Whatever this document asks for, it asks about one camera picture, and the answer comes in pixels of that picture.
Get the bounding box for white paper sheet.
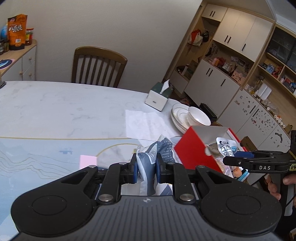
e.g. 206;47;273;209
125;110;183;142

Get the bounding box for person's right hand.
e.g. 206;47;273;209
266;173;296;201

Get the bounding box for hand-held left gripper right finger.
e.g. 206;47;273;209
156;154;234;205

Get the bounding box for red sauce jar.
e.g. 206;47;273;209
25;28;34;46

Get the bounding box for grey wet wipes pack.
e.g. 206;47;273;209
136;136;176;197

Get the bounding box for white wooden wall cabinet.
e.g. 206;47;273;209
162;2;296;130

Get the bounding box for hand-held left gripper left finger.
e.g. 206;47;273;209
53;153;139;205

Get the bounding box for blue white snack packet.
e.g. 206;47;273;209
216;137;249;181

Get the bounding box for green white tissue box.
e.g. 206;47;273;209
145;79;174;112

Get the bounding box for white bowl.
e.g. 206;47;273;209
186;107;211;127

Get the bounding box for white refrigerator with stickers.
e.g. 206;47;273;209
218;89;292;167

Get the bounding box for dark glass jar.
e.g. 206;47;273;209
0;40;10;55

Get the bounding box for red cardboard box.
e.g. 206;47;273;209
173;126;243;180

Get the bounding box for photo cards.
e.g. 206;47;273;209
230;56;247;67

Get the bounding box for pink wooden box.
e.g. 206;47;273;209
231;71;247;84

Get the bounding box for red tote bag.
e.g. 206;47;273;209
187;29;203;47

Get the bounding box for stack of white plates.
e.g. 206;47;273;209
171;103;193;135

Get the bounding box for pink sticky note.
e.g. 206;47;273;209
80;155;97;171

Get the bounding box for white wooden sideboard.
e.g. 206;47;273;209
0;39;37;81

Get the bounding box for orange snack bag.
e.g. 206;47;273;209
8;14;28;50

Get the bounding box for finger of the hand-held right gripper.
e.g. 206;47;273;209
233;150;285;161
223;155;288;169

